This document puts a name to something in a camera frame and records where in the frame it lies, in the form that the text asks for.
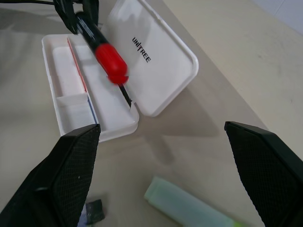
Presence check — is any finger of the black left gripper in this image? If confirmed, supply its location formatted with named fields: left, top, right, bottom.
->
left=82, top=0, right=100, bottom=26
left=53, top=0, right=80, bottom=35

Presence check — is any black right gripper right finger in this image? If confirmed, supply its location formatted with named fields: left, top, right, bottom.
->
left=224, top=121, right=303, bottom=227

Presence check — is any light green highlighter marker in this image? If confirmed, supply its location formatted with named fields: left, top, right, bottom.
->
left=143, top=175, right=265, bottom=227

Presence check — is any white plastic pencil case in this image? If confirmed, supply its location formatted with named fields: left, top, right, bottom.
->
left=41, top=0, right=200, bottom=144

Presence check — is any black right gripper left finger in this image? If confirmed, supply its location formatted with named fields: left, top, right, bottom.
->
left=0, top=123, right=101, bottom=227

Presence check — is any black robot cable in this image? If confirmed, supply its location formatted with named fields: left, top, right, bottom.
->
left=32, top=0, right=55, bottom=6

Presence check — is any dark blue marker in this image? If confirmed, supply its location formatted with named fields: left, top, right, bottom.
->
left=79, top=199, right=107, bottom=226

